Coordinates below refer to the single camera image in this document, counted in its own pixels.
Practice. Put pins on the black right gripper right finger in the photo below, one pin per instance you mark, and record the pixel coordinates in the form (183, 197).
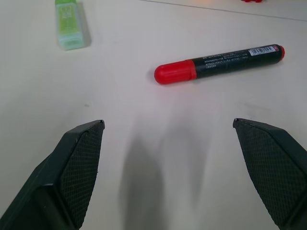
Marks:
(275, 172)

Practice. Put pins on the red and black marker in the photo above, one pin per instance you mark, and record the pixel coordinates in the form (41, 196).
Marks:
(219, 63)

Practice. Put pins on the red plastic object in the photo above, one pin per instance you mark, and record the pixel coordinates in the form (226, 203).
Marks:
(252, 1)

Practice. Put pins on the green translucent glue bottle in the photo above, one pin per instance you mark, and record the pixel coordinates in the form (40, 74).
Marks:
(69, 26)

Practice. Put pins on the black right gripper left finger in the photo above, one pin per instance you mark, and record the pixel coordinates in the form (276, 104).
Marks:
(72, 172)

